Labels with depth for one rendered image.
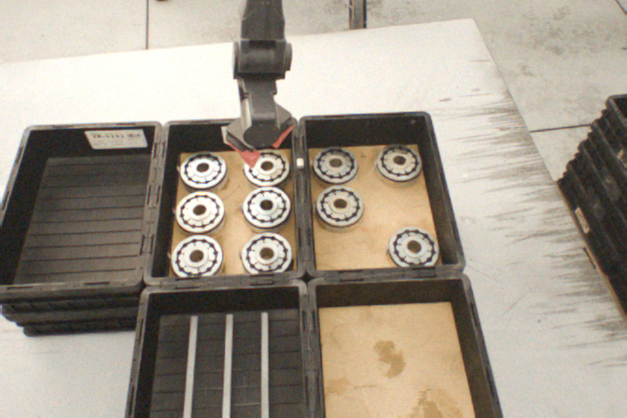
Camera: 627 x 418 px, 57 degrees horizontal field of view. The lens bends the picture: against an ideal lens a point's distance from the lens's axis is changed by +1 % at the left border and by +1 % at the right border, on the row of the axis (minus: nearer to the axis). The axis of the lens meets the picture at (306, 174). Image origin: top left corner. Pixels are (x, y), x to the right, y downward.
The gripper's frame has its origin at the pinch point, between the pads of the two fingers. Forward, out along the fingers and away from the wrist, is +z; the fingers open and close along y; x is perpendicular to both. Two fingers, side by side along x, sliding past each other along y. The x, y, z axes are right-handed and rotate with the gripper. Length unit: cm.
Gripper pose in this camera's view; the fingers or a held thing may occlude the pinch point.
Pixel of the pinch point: (262, 153)
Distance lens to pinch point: 105.7
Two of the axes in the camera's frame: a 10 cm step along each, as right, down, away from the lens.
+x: -7.4, -5.5, 3.8
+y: 6.7, -6.1, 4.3
